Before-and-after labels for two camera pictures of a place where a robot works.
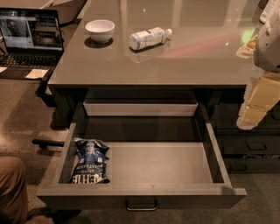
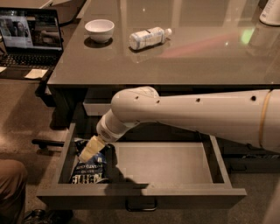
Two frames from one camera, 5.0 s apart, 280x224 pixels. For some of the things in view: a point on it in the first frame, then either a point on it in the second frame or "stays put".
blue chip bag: x=92 y=159 stays put
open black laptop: x=30 y=39 stays put
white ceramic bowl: x=101 y=30 stays put
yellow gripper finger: x=262 y=94 -> x=95 y=144
